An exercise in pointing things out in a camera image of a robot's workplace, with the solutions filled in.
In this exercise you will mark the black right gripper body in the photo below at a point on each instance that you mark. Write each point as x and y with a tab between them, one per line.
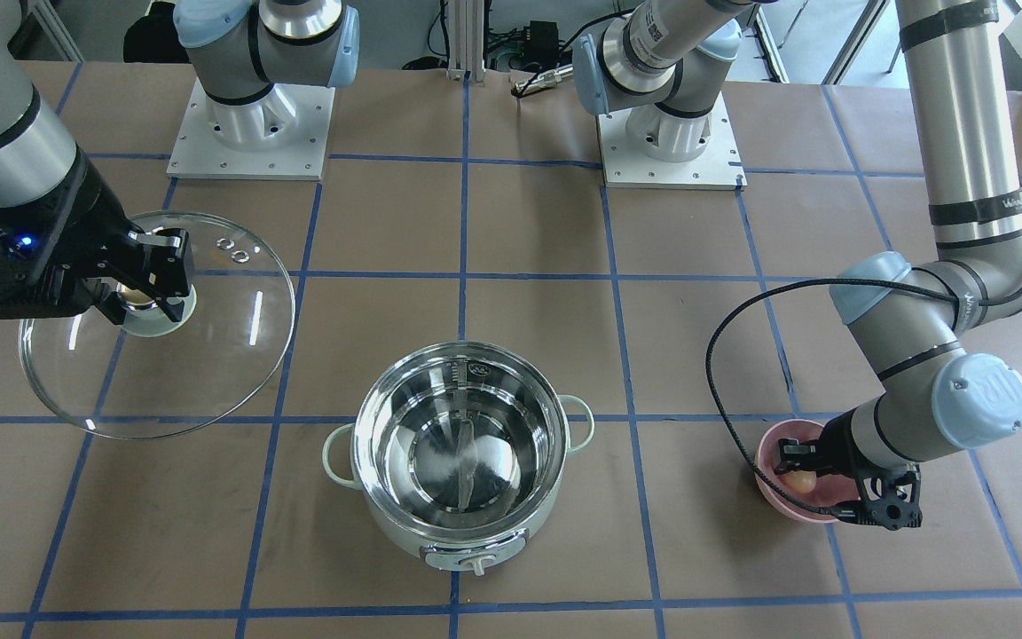
92	216

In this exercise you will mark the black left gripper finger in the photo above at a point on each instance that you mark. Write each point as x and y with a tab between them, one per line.
792	456
846	510

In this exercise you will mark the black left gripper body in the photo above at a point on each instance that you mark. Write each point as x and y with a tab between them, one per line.
841	445

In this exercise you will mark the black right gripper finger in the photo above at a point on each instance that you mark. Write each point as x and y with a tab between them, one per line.
161	269
129	307

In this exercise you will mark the beige egg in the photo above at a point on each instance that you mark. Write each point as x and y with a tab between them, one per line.
801	482

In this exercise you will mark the glass pot lid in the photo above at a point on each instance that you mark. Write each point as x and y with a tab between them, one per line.
152	378

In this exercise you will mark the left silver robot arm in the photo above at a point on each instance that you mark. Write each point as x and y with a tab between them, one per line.
666	61

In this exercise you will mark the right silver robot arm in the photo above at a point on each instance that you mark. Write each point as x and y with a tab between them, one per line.
126	116

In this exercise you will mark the pale green steel pot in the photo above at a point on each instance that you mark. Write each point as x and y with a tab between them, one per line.
459	450

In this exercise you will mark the pink plastic bowl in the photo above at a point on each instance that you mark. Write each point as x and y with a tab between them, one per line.
766	457

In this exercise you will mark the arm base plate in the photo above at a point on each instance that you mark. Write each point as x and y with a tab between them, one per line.
281	136
648	148

